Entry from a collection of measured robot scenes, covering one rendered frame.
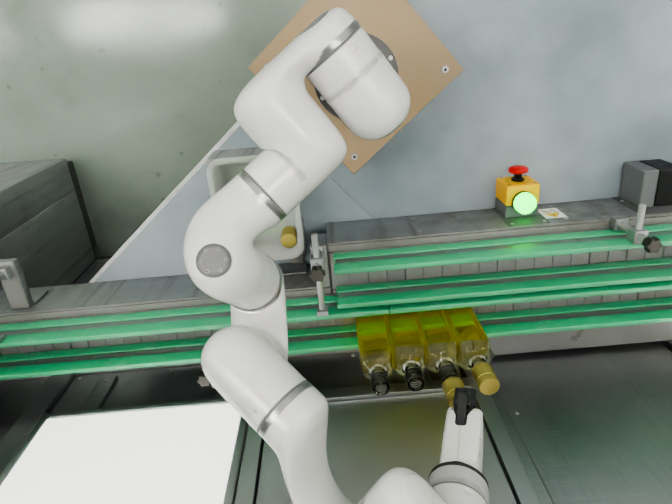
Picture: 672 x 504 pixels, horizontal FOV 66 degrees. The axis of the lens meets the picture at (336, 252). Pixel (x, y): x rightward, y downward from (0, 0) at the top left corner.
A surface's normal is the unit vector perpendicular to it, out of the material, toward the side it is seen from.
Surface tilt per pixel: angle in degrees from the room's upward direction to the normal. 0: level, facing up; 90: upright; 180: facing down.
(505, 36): 0
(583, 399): 89
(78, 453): 90
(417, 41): 0
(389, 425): 90
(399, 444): 90
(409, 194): 0
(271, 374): 64
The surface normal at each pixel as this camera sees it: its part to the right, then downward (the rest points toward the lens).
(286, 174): 0.15, 0.13
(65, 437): -0.08, -0.91
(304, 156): 0.18, 0.36
